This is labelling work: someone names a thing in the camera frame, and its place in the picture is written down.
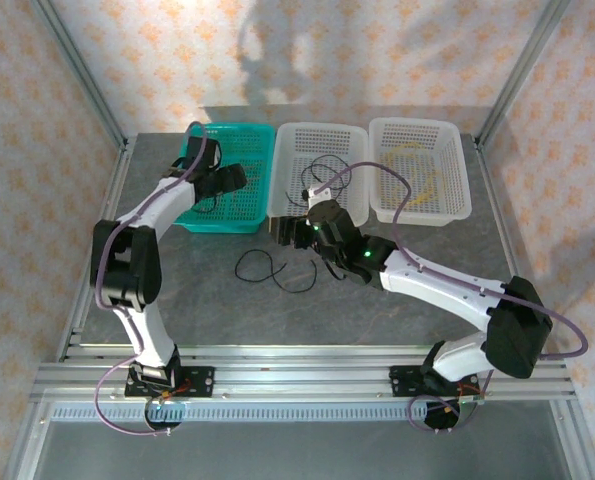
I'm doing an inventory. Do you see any aluminium frame post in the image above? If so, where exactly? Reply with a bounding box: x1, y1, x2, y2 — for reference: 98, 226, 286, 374
29, 0, 131, 149
475, 0, 573, 149

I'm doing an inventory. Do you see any slotted grey cable duct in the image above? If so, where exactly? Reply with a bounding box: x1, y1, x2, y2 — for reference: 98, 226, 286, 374
50, 402, 481, 422

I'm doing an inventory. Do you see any white perforated plastic basket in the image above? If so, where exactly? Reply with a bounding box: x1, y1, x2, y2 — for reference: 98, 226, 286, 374
266, 121, 370, 232
368, 116, 474, 229

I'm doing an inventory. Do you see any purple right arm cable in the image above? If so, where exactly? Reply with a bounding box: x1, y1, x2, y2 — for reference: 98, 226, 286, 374
316, 160, 589, 432

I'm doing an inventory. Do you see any grey metal panel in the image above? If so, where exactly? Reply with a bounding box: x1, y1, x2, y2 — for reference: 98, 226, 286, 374
6, 419, 595, 480

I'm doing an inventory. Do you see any aluminium frame leg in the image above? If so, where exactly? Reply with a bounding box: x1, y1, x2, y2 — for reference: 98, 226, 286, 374
549, 399, 595, 480
4, 399, 53, 480

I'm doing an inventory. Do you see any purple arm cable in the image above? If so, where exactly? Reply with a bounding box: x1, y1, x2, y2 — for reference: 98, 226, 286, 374
93, 121, 209, 437
316, 160, 589, 432

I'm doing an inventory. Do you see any yellow cable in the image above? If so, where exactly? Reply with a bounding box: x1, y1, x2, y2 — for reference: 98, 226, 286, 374
380, 141, 452, 207

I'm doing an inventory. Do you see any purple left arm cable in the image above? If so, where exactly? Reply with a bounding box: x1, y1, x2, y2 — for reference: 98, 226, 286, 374
93, 121, 209, 437

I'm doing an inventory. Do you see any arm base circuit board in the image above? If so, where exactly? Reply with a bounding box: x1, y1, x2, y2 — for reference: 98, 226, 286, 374
424, 393, 487, 434
144, 394, 187, 432

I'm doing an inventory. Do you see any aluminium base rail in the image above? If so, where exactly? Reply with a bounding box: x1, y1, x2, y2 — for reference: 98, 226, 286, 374
30, 343, 577, 404

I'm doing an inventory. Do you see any aluminium table side rail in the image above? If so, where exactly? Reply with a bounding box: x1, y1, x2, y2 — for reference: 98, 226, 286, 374
56, 135, 137, 362
474, 134, 548, 351

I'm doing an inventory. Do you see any teal perforated plastic basket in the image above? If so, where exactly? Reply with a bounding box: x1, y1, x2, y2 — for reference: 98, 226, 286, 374
174, 123, 277, 235

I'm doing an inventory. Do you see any black cable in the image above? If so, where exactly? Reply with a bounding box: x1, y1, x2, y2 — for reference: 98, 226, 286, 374
285, 153, 354, 209
234, 248, 319, 295

